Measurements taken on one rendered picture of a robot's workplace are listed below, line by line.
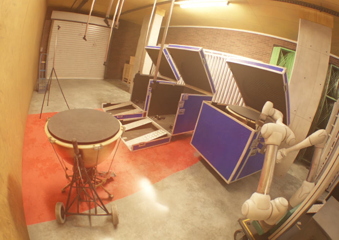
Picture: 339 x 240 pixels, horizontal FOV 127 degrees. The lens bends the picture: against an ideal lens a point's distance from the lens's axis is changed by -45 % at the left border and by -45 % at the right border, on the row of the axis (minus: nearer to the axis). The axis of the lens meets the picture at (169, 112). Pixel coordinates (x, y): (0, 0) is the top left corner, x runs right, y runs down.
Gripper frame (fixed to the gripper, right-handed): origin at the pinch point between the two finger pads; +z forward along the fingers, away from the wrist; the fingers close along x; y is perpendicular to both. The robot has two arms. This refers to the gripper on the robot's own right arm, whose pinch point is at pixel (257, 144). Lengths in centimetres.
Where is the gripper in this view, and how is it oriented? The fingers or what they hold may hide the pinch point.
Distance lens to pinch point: 198.7
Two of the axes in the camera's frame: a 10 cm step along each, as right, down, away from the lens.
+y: -7.8, -3.5, -5.3
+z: -4.0, -3.8, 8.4
